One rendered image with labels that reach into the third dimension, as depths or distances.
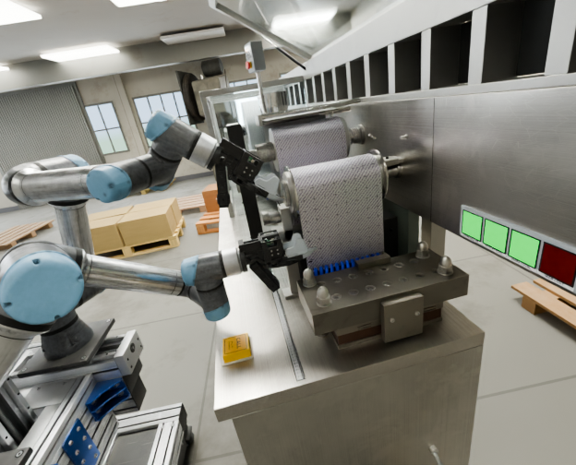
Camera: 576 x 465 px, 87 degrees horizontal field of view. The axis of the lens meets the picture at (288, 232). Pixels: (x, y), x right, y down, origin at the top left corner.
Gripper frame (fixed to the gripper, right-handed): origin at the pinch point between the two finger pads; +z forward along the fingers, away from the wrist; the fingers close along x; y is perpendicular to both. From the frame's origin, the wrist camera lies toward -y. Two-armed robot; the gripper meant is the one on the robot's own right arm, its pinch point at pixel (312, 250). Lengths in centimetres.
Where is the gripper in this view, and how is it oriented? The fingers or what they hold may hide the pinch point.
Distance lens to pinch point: 86.3
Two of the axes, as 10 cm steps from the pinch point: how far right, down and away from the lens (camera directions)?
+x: -2.0, -3.6, 9.1
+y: -1.5, -9.1, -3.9
